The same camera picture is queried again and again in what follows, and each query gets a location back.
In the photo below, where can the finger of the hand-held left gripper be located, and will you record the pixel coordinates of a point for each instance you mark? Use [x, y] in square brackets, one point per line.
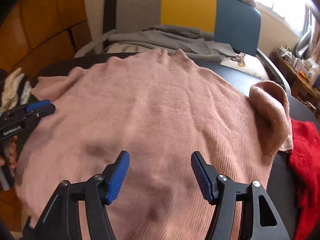
[37, 105]
[43, 112]

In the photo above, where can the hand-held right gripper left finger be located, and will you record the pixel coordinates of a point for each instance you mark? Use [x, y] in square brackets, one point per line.
[117, 177]

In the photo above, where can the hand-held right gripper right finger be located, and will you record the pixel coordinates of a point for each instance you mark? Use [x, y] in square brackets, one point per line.
[201, 177]

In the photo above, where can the pink knitted sweater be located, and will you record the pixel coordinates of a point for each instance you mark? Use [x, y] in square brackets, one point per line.
[162, 110]

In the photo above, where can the person's left hand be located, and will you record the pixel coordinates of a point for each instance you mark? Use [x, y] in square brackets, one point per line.
[13, 155]

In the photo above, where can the white folded garment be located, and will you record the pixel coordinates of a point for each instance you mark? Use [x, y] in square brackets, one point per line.
[26, 93]

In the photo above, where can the wooden wardrobe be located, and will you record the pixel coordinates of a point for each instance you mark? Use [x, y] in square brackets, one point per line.
[45, 25]

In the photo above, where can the red knitted sweater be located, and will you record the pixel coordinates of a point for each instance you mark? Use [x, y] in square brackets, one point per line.
[307, 155]

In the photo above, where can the black upright cushion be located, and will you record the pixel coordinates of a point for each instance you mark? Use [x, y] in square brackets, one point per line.
[113, 7]

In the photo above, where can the wooden desk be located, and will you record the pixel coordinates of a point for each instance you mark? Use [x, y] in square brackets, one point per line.
[300, 85]

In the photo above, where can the grey garment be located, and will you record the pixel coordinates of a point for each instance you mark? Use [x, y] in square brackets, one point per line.
[162, 37]

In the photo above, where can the pair of oranges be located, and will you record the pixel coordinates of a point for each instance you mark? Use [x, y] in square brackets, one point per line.
[303, 74]

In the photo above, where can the group of bottles and boxes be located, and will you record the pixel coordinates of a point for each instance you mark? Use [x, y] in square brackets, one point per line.
[295, 62]

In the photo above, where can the grey yellow blue headboard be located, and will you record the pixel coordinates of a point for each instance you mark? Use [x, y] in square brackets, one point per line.
[187, 7]

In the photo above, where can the window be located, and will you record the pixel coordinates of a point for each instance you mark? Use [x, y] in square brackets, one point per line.
[282, 0]

